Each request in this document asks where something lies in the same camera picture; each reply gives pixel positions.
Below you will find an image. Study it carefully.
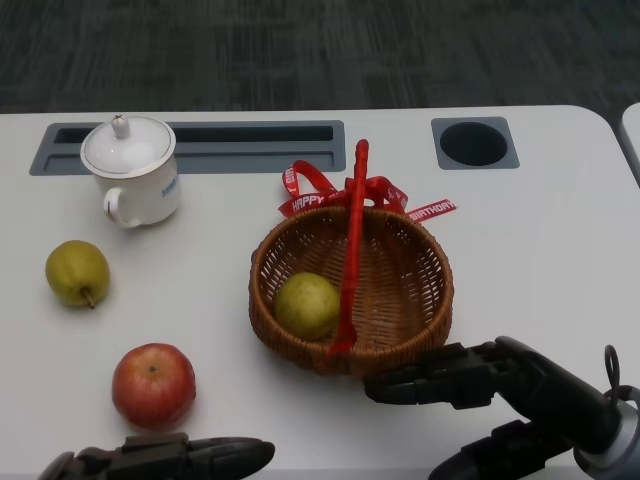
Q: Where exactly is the brown wicker basket red handle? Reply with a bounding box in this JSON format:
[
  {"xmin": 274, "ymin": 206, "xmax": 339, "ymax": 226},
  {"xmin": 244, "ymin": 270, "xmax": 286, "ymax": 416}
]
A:
[{"xmin": 248, "ymin": 139, "xmax": 455, "ymax": 377}]

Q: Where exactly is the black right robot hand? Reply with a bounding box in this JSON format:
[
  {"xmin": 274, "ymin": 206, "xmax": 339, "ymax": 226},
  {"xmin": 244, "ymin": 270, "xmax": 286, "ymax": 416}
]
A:
[{"xmin": 363, "ymin": 335, "xmax": 621, "ymax": 480}]

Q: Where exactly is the grey table cable tray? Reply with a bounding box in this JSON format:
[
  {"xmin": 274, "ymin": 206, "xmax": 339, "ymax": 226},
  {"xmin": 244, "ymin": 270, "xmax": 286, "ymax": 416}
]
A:
[{"xmin": 28, "ymin": 120, "xmax": 346, "ymax": 177}]

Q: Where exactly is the grey round table grommet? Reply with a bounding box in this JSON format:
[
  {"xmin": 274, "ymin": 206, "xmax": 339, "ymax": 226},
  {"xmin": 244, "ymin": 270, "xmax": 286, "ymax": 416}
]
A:
[{"xmin": 430, "ymin": 117, "xmax": 520, "ymax": 171}]

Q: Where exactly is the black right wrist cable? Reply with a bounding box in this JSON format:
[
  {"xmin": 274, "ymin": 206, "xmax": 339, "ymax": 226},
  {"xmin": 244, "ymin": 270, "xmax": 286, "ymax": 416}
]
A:
[{"xmin": 603, "ymin": 344, "xmax": 640, "ymax": 402}]

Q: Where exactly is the white ceramic mug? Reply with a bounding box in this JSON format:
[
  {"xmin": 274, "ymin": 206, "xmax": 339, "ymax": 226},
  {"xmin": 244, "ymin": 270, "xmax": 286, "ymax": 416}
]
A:
[{"xmin": 93, "ymin": 148, "xmax": 180, "ymax": 230}]

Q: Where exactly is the white mug lid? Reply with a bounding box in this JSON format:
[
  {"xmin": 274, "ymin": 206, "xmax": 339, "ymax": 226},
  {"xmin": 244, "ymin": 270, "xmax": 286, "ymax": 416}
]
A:
[{"xmin": 80, "ymin": 114, "xmax": 178, "ymax": 177}]

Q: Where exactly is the yellow-green pear with stem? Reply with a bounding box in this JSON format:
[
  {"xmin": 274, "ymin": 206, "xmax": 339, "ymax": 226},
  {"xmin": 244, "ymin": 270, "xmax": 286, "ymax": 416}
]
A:
[{"xmin": 45, "ymin": 240, "xmax": 111, "ymax": 310}]

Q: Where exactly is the white neighbouring table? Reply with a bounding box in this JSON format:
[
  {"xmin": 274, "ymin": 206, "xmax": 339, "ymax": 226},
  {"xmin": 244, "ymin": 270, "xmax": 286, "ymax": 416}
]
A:
[{"xmin": 619, "ymin": 102, "xmax": 640, "ymax": 189}]

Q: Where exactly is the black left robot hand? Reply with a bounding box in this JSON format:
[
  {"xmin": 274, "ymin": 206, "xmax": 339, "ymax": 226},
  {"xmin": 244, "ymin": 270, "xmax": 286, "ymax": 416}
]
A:
[{"xmin": 37, "ymin": 432, "xmax": 276, "ymax": 480}]

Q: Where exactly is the red apple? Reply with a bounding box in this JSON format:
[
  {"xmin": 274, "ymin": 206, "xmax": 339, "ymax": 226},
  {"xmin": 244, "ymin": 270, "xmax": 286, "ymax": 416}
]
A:
[{"xmin": 111, "ymin": 342, "xmax": 197, "ymax": 430}]

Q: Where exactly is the red birthday ribbon bow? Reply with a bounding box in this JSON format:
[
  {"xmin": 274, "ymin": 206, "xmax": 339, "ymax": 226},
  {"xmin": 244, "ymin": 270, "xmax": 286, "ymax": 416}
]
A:
[{"xmin": 278, "ymin": 159, "xmax": 458, "ymax": 224}]

